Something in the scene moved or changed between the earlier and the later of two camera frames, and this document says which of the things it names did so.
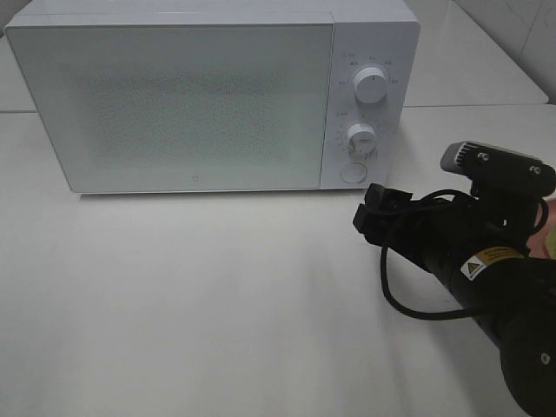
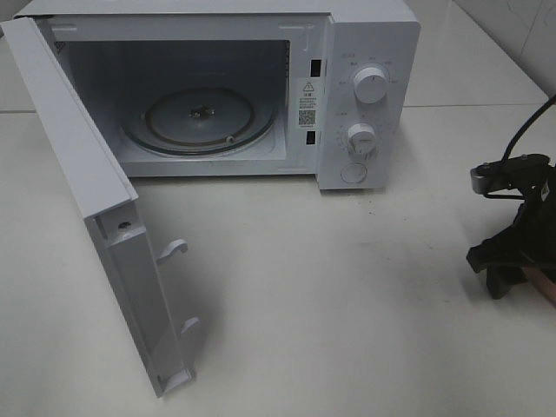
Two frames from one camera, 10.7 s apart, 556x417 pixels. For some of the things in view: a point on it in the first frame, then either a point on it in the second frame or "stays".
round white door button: (354, 173) stays
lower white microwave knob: (360, 141) stays
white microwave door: (181, 107) to (108, 204)
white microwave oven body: (157, 97) stays
